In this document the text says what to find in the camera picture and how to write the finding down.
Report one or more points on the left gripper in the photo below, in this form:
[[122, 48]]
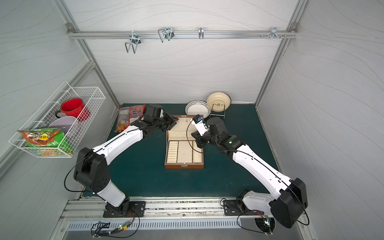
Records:
[[167, 121]]

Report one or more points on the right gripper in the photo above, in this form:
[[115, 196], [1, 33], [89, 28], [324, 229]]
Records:
[[198, 138]]

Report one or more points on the wooden jewelry box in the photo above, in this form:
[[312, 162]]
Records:
[[182, 151]]

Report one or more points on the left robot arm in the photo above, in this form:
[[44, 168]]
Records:
[[92, 167]]

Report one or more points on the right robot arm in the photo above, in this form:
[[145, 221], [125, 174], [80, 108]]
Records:
[[287, 200]]

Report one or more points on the red snack bag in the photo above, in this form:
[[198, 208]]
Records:
[[128, 115]]

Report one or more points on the cream plate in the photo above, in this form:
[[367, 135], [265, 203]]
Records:
[[219, 98]]

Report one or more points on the white patterned bowl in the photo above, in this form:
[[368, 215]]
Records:
[[198, 107]]

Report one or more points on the red mug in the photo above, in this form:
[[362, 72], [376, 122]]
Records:
[[74, 107]]

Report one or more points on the double metal hook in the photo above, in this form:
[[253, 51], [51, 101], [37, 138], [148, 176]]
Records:
[[132, 44]]

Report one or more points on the looped metal hook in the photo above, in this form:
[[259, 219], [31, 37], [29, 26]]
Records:
[[166, 33]]

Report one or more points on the grey plate in basket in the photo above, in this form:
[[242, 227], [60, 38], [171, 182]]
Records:
[[64, 123]]

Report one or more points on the small metal hook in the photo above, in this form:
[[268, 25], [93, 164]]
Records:
[[201, 33]]

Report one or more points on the green snack bag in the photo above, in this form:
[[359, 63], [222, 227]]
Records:
[[47, 143]]

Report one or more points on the wire plate stand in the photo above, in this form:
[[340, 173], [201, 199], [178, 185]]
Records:
[[218, 110]]

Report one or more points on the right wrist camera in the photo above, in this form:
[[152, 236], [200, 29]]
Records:
[[200, 124]]

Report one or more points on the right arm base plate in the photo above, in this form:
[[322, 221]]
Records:
[[238, 208]]

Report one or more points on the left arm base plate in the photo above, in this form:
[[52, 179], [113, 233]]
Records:
[[127, 209]]

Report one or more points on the white wire basket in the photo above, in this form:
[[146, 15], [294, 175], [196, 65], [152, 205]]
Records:
[[45, 115]]

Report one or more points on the metal hook bracket right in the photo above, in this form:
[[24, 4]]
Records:
[[273, 35]]

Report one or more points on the horizontal aluminium rail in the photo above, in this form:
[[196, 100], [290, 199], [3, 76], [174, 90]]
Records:
[[179, 35]]

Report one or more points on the front aluminium rail frame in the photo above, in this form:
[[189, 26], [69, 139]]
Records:
[[92, 208]]

